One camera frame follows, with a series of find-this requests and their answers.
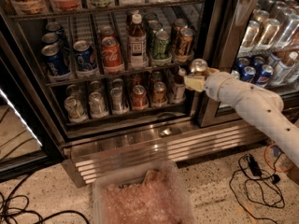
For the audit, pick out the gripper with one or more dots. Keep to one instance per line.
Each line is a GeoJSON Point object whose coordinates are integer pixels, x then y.
{"type": "Point", "coordinates": [213, 84]}

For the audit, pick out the orange soda can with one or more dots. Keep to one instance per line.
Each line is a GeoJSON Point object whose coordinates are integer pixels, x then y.
{"type": "Point", "coordinates": [184, 41]}
{"type": "Point", "coordinates": [198, 67]}
{"type": "Point", "coordinates": [177, 25]}

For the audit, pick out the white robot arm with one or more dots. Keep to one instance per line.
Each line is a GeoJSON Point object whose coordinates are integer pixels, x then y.
{"type": "Point", "coordinates": [259, 107]}

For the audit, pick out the bottom shelf tea bottle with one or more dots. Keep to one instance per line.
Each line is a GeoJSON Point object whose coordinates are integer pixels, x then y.
{"type": "Point", "coordinates": [178, 86]}

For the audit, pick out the bottom shelf orange can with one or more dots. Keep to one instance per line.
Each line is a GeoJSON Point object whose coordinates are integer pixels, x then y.
{"type": "Point", "coordinates": [158, 96]}

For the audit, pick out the front green soda can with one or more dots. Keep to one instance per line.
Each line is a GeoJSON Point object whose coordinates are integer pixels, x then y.
{"type": "Point", "coordinates": [161, 47]}

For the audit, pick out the green soda can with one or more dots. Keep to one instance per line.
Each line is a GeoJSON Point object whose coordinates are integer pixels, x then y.
{"type": "Point", "coordinates": [153, 28]}
{"type": "Point", "coordinates": [161, 47]}
{"type": "Point", "coordinates": [149, 18]}

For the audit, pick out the bottom shelf red can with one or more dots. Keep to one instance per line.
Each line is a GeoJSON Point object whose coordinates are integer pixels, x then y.
{"type": "Point", "coordinates": [139, 97]}

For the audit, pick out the brown tea bottle middle shelf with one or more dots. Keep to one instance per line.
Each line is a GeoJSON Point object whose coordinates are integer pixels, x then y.
{"type": "Point", "coordinates": [136, 43]}

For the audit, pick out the fridge glass door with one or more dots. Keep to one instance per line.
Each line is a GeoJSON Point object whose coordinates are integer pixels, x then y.
{"type": "Point", "coordinates": [227, 26]}

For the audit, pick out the shelf silver can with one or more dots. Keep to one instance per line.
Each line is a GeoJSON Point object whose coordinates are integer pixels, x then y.
{"type": "Point", "coordinates": [97, 105]}
{"type": "Point", "coordinates": [118, 103]}
{"type": "Point", "coordinates": [75, 109]}

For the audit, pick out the rear green soda can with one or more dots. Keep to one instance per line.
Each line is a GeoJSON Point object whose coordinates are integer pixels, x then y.
{"type": "Point", "coordinates": [149, 18]}

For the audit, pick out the front red cola can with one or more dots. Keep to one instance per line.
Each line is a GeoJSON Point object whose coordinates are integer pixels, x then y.
{"type": "Point", "coordinates": [111, 54]}

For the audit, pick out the rear red cola can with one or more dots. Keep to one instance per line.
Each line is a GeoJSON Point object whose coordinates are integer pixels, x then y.
{"type": "Point", "coordinates": [107, 31]}

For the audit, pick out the blue pepsi can centre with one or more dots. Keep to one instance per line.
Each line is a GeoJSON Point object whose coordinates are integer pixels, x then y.
{"type": "Point", "coordinates": [85, 58]}

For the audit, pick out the blue pepsi can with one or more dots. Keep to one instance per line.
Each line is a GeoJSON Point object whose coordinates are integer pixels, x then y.
{"type": "Point", "coordinates": [85, 58]}
{"type": "Point", "coordinates": [54, 60]}

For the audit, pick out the bottom shelf left silver can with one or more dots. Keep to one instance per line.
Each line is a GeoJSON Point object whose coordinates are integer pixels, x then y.
{"type": "Point", "coordinates": [75, 109]}

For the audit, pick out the stainless steel fridge grille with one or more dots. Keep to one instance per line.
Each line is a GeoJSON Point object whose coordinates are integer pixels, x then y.
{"type": "Point", "coordinates": [92, 158]}

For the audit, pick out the front left blue pepsi can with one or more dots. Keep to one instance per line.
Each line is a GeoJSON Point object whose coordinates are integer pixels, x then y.
{"type": "Point", "coordinates": [54, 60]}

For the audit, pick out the rear left pepsi can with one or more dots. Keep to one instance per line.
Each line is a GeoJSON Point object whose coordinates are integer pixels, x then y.
{"type": "Point", "coordinates": [55, 27]}

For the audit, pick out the clear plastic bin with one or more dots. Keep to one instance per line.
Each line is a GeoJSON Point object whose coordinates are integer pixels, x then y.
{"type": "Point", "coordinates": [150, 193]}

